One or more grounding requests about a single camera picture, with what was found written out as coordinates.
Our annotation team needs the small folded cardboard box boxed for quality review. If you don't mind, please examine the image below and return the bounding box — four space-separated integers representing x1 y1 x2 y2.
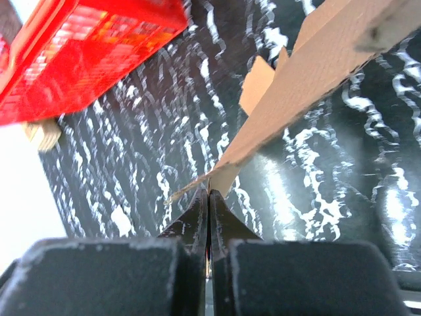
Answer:
21 118 62 152

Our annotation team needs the brown cardboard box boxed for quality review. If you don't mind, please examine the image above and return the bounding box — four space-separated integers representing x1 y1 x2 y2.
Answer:
168 1 420 203

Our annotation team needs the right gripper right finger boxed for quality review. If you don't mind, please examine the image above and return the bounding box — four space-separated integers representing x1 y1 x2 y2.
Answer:
209 190 410 315

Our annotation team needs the red plastic shopping basket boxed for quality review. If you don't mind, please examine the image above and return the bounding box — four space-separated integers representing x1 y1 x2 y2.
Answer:
1 1 187 125

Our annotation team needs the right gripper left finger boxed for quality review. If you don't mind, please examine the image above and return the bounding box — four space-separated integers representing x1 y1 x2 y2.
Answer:
1 189 208 315

